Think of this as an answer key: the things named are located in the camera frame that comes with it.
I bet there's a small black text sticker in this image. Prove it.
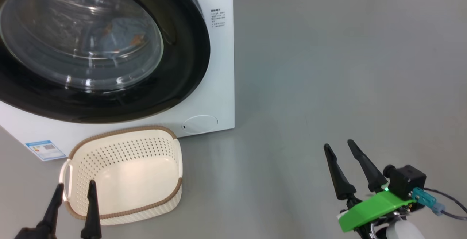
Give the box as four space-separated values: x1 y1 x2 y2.
210 8 226 28

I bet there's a cream perforated laundry basket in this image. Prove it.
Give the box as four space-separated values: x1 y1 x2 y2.
59 125 183 226

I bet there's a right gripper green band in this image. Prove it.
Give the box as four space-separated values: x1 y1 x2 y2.
323 139 416 239

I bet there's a white front-load washing machine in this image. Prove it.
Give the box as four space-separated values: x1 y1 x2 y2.
0 0 236 161

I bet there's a round white filter cover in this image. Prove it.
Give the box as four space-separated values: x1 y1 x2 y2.
181 115 219 135

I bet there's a blue energy label sticker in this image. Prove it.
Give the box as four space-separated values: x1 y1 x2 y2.
25 140 67 161

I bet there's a right cable with teal connector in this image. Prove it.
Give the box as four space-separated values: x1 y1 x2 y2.
412 187 467 220

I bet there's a black round glass washer door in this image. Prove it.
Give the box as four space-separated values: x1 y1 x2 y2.
0 0 211 124

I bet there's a blue cartoon print garment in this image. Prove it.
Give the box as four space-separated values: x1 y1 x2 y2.
93 16 146 62

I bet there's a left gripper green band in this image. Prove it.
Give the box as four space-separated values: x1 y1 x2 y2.
14 180 103 239

